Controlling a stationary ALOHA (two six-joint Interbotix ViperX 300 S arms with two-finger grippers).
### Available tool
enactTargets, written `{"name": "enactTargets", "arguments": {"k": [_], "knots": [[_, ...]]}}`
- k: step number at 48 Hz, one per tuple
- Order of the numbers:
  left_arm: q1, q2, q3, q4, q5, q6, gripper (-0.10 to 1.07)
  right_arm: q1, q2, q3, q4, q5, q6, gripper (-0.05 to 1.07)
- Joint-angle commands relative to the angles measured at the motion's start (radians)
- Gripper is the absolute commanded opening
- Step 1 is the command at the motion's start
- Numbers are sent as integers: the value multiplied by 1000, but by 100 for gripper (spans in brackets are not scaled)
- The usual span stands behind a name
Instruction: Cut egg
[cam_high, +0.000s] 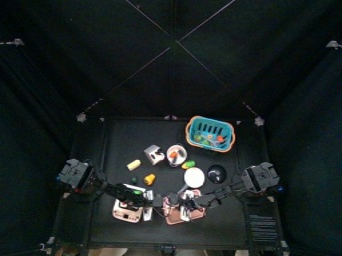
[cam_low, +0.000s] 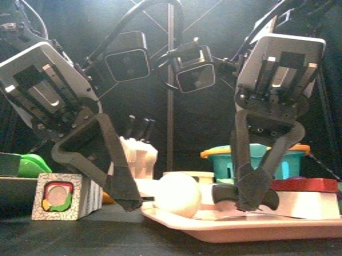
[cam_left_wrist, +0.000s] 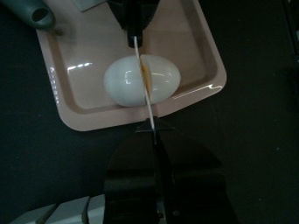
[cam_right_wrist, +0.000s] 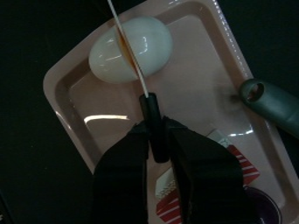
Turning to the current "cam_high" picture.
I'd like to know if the white sliced toy loaf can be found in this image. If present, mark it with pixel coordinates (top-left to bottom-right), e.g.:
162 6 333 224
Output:
142 189 154 222

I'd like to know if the pink plastic tray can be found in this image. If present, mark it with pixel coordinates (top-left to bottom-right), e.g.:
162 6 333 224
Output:
161 189 206 226

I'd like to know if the yellow toy bell pepper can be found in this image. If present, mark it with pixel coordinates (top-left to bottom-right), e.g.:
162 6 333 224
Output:
142 173 157 186

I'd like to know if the black lid with grey knob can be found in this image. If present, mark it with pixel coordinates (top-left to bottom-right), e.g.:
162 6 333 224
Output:
205 164 227 185

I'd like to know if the pale yellow toy block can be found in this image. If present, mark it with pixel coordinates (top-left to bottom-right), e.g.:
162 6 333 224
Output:
125 159 141 172

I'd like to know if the white utensil holder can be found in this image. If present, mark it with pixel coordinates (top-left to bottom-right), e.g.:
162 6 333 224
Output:
142 144 166 166

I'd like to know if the white text label sticker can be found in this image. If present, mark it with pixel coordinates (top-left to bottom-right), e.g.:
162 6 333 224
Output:
248 214 271 243

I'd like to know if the teal basket with orange rim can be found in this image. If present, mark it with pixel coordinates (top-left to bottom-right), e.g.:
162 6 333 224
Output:
184 115 236 153

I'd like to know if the white pan with grey handle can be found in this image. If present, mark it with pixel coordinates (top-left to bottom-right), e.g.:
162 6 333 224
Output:
176 167 206 196

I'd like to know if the white pot with grey handles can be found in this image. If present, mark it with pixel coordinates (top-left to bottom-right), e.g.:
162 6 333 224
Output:
165 143 188 168

